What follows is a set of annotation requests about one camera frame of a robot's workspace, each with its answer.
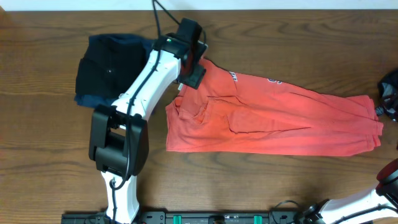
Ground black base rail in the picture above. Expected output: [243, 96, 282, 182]
[60, 210, 374, 224]

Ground red t-shirt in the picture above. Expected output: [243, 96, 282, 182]
[165, 59, 383, 156]

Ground navy blue folded garment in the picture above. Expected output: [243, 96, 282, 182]
[73, 33, 156, 109]

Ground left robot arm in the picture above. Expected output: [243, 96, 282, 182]
[88, 18, 208, 223]

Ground black folded polo shirt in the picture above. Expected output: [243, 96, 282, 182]
[75, 36, 153, 100]

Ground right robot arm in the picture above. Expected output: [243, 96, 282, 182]
[295, 159, 397, 224]

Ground black patterned garment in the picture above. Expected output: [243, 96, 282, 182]
[375, 69, 397, 122]

